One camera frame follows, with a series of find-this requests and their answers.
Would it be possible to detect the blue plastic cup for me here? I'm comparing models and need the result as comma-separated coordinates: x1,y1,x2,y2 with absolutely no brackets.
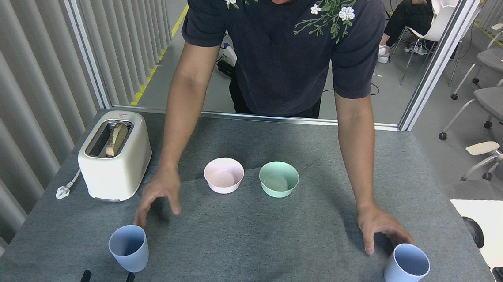
383,242,432,282
106,223,151,274

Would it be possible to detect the person's left hand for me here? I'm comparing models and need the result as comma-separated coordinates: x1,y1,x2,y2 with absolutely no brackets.
353,204,416,258

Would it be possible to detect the person's right hand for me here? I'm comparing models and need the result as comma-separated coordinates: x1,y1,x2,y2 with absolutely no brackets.
134,165,185,230

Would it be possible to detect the grey felt table cover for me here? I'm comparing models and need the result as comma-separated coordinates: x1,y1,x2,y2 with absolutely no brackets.
0,102,503,282

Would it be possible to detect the cream toaster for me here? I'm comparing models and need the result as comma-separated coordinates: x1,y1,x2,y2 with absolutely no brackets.
75,108,155,205

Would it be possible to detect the green bowl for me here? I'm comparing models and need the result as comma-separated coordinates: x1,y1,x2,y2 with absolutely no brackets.
257,160,300,199

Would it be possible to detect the black computer mouse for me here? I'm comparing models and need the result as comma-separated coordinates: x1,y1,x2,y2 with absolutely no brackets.
460,216,487,249

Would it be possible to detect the pink bowl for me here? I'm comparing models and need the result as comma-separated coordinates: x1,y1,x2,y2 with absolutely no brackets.
202,156,246,196

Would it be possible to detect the toasted bread slice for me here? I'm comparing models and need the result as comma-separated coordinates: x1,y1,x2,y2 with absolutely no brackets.
105,122,130,159

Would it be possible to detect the white chair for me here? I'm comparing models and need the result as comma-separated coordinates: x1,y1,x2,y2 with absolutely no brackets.
399,1,480,90

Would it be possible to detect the seated person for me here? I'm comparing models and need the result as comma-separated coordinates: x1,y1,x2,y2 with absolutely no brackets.
378,0,461,68

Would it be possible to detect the white toaster power cord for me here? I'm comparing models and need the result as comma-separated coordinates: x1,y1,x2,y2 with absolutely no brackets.
55,167,82,201

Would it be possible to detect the silver frame rail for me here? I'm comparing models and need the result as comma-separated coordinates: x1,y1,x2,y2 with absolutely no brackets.
111,104,400,132

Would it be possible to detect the silver frame post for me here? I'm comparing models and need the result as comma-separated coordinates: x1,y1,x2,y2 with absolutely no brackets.
44,0,119,109
398,0,483,136

